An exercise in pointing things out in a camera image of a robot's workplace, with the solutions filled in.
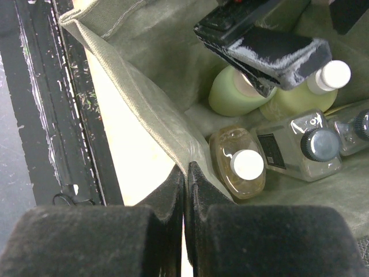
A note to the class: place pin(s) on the clear square bottle front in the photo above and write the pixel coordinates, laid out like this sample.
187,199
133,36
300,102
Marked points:
351,124

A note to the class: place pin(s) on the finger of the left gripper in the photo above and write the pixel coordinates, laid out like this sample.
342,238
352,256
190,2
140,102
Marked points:
256,38
346,13

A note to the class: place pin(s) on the green bottle white flip cap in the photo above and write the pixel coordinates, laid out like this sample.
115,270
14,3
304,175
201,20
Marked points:
232,94

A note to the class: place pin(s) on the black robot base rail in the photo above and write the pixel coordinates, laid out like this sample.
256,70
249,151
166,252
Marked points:
46,72

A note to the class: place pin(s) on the green pump lotion bottle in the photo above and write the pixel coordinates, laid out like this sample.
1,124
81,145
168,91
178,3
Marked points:
319,91

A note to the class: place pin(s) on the clear square bottle black label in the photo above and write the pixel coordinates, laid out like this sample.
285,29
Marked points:
302,146

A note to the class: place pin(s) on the amber bottle white cap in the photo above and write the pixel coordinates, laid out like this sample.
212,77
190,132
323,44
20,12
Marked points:
238,162

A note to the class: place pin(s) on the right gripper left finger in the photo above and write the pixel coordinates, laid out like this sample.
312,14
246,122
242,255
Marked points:
93,240

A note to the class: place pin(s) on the green canvas bag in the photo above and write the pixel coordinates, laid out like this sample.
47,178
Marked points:
161,70

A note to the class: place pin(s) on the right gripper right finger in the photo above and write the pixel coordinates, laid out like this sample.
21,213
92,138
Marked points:
226,239

